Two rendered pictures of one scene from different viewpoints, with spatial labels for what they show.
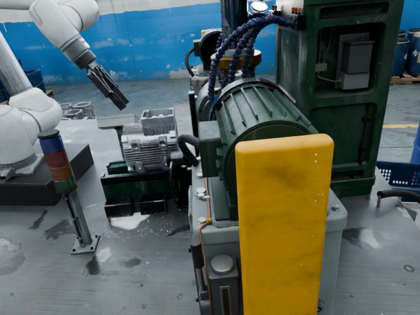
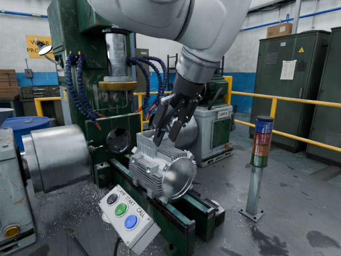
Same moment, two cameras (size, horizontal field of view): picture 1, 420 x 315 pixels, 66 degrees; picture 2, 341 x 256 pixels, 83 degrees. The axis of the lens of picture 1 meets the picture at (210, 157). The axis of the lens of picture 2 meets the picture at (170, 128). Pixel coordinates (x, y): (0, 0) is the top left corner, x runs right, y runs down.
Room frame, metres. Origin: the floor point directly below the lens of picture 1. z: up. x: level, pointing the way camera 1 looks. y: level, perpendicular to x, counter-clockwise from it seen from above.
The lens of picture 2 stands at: (1.56, 0.78, 1.38)
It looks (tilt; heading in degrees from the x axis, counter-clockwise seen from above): 16 degrees down; 232
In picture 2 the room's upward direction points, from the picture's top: straight up
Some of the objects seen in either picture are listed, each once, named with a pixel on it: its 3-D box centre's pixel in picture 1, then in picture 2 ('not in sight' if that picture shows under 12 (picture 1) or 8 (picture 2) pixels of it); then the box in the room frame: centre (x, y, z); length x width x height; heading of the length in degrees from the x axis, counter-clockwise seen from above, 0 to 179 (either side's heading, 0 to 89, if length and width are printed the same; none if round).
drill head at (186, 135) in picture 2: not in sight; (175, 129); (0.84, -0.09, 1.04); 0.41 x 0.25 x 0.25; 1
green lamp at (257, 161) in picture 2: (64, 182); (259, 158); (0.86, 0.45, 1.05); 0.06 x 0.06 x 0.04
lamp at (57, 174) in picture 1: (60, 169); (260, 148); (0.86, 0.45, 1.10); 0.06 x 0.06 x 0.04
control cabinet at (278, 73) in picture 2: not in sight; (283, 93); (-2.35, -0.75, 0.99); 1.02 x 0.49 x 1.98; 80
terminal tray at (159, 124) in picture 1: (159, 122); (155, 142); (1.17, 0.18, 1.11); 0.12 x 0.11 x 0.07; 92
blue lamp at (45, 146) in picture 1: (51, 142); (264, 125); (0.86, 0.45, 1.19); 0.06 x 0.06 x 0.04
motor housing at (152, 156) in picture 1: (152, 145); (162, 168); (1.17, 0.22, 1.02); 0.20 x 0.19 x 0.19; 92
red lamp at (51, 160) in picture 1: (55, 155); (262, 136); (0.86, 0.45, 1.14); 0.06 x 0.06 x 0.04
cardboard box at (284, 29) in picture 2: not in sight; (281, 32); (-2.43, -1.00, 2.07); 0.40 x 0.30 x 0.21; 72
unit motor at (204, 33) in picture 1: (210, 69); not in sight; (1.80, -0.05, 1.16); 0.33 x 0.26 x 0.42; 1
